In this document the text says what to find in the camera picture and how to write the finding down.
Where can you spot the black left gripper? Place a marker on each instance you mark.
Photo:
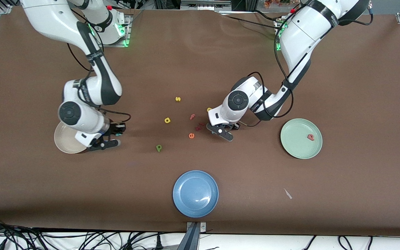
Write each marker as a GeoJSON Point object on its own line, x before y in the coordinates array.
{"type": "Point", "coordinates": [236, 125]}

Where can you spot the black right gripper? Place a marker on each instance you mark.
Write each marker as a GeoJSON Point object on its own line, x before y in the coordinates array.
{"type": "Point", "coordinates": [114, 128]}

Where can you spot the salmon letter p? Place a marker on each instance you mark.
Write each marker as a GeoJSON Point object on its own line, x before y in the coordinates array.
{"type": "Point", "coordinates": [310, 137]}

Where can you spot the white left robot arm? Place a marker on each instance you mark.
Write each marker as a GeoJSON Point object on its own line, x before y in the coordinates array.
{"type": "Point", "coordinates": [300, 34]}

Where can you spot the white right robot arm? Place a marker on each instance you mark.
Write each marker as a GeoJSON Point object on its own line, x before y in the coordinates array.
{"type": "Point", "coordinates": [82, 114]}

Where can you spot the beige round plate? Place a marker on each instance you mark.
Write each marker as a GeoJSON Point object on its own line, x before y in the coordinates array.
{"type": "Point", "coordinates": [66, 142]}

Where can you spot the brown table cover sheet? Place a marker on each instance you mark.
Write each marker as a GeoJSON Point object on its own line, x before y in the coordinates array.
{"type": "Point", "coordinates": [221, 69]}

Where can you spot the light green round plate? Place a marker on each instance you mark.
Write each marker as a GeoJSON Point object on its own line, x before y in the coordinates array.
{"type": "Point", "coordinates": [297, 146]}

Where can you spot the blue round plate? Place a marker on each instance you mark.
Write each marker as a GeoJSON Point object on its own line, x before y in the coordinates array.
{"type": "Point", "coordinates": [195, 193]}

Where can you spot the small white paper scrap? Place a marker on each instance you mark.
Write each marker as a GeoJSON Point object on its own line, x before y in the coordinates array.
{"type": "Point", "coordinates": [288, 193]}

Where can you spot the black power plug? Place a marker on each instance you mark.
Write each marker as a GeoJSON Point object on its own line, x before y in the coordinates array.
{"type": "Point", "coordinates": [158, 244]}

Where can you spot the orange dried flowers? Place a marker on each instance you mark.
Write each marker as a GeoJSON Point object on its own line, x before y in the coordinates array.
{"type": "Point", "coordinates": [276, 2]}

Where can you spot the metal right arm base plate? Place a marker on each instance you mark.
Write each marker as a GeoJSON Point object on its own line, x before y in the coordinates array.
{"type": "Point", "coordinates": [127, 31]}

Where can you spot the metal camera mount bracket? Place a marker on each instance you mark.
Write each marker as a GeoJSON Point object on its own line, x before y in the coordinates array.
{"type": "Point", "coordinates": [193, 239]}

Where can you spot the grey metal frame block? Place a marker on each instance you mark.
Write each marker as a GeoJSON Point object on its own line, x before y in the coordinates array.
{"type": "Point", "coordinates": [205, 4]}

